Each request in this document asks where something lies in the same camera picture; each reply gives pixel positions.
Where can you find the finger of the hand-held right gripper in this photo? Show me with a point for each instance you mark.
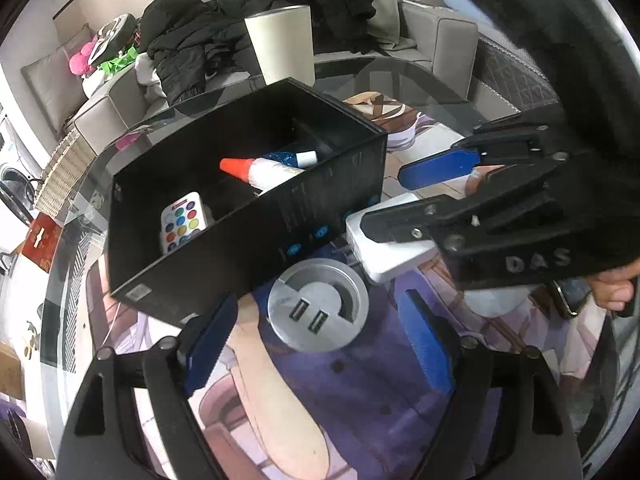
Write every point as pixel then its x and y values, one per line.
pixel 415 217
pixel 440 166

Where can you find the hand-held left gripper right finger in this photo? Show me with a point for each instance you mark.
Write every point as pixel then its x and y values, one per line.
pixel 425 340

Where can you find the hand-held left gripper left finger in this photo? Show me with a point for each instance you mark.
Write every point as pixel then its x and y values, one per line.
pixel 210 345

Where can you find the white charger with prongs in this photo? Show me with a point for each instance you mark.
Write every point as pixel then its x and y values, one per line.
pixel 390 265

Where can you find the round grey usb hub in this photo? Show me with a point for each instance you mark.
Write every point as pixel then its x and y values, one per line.
pixel 320 305

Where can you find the black cardboard box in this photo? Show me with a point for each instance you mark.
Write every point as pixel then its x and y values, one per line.
pixel 300 200

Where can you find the white watercolour paint palette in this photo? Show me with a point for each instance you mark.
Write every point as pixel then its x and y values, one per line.
pixel 185 222

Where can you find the blue bottle white cap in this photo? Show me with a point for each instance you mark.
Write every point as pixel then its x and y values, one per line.
pixel 302 158

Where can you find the white glue bottle orange cap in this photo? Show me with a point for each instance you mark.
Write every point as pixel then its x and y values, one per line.
pixel 265 175

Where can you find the person's right hand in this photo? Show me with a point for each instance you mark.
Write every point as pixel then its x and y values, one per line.
pixel 617 290

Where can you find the printed figure desk mat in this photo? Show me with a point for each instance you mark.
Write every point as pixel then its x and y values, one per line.
pixel 325 400

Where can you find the dark quilted seat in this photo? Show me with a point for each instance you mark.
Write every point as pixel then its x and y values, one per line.
pixel 515 75

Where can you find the grey sofa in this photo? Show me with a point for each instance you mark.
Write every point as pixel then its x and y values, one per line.
pixel 450 45

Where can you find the grey garment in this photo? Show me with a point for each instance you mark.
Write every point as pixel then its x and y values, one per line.
pixel 390 15

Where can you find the light blue cushion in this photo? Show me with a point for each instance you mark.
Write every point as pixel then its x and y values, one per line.
pixel 460 5

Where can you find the black clothes pile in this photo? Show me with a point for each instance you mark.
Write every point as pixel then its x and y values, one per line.
pixel 340 0

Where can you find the red gift box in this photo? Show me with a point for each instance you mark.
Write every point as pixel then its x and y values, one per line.
pixel 42 242

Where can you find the grey white tumbler cup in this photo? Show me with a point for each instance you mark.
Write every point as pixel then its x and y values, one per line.
pixel 282 45

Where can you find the brown cardboard box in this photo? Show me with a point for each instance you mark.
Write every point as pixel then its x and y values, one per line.
pixel 11 372

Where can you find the wicker basket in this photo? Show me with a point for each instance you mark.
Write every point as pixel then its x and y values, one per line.
pixel 65 170

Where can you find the white washing machine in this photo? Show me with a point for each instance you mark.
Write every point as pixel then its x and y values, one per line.
pixel 15 175

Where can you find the white garment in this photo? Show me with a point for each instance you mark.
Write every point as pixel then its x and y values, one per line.
pixel 150 77

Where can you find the black puffer jacket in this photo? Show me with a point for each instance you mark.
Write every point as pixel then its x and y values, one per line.
pixel 185 45

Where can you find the green cloth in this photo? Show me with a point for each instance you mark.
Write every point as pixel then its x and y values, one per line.
pixel 120 62

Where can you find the grey pillow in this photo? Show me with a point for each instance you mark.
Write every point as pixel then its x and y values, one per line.
pixel 50 80

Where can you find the pink plush toy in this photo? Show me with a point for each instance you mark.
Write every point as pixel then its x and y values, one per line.
pixel 80 60

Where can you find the black white round cushion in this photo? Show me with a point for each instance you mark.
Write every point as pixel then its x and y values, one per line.
pixel 112 37

